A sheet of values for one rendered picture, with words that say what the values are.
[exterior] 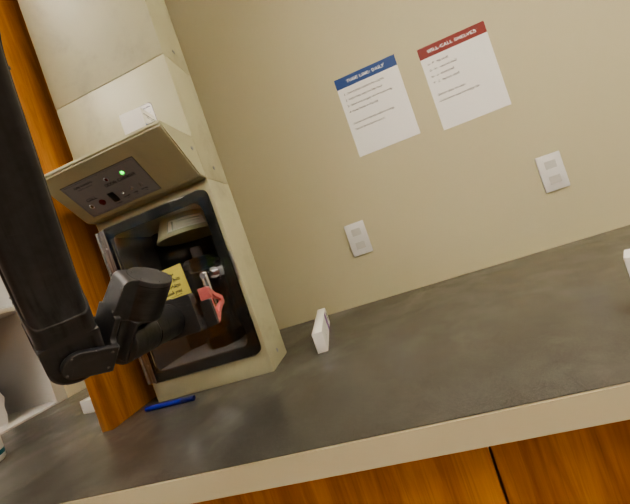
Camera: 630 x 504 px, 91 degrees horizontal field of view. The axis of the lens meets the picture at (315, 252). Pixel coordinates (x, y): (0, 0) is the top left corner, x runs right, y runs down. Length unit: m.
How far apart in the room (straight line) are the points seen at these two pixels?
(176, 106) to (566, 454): 0.90
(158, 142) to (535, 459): 0.78
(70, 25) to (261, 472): 1.03
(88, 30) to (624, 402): 1.17
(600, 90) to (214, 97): 1.25
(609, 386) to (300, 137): 1.01
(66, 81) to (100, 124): 0.14
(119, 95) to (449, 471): 0.97
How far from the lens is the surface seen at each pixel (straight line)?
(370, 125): 1.14
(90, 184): 0.84
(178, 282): 0.79
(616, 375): 0.48
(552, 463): 0.52
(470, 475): 0.51
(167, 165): 0.75
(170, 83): 0.87
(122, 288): 0.45
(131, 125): 0.79
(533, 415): 0.45
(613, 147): 1.33
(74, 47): 1.06
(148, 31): 0.95
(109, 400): 0.91
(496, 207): 1.16
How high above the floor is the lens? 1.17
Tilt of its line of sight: level
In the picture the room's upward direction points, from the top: 19 degrees counter-clockwise
